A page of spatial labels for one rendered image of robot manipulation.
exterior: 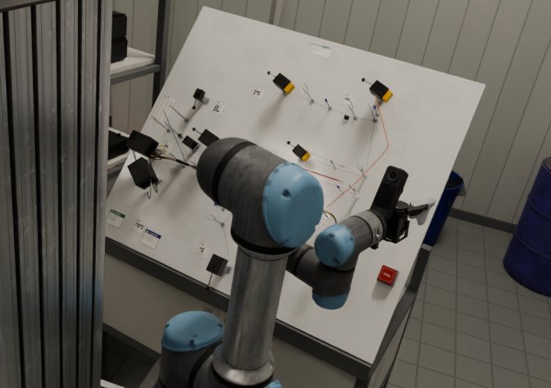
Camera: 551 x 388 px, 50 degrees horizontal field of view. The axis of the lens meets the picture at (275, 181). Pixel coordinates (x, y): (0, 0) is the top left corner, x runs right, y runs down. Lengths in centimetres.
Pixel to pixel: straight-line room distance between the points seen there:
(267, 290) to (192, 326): 27
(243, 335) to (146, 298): 143
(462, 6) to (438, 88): 238
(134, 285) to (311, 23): 281
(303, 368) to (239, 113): 97
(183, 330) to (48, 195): 48
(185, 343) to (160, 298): 124
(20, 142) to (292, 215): 38
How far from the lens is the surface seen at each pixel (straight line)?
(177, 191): 229
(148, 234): 230
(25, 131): 75
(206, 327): 120
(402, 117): 215
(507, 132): 476
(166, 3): 247
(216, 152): 94
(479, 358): 365
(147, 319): 251
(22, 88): 73
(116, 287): 254
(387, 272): 198
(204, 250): 219
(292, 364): 220
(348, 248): 117
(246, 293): 99
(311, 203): 90
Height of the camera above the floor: 219
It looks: 27 degrees down
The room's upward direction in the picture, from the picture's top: 10 degrees clockwise
